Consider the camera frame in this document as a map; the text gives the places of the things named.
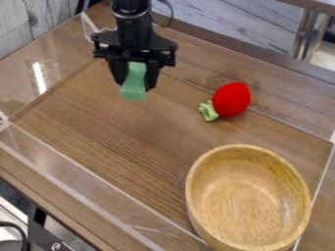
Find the brown wooden bowl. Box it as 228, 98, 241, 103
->
184, 144, 310, 251

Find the black cable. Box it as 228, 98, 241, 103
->
149, 0, 174, 28

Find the metal table leg frame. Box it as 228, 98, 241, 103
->
290, 10, 330, 62

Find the black table clamp mount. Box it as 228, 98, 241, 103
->
0, 205, 76, 251

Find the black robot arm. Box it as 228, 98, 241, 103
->
90, 0, 177, 91

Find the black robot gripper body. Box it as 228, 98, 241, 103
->
90, 13, 177, 67

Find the green rectangular stick block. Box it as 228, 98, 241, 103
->
120, 62, 146, 101

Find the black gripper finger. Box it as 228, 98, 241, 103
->
145, 63, 161, 90
108, 61, 129, 85

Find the red plush strawberry toy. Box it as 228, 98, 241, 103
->
198, 82, 250, 122

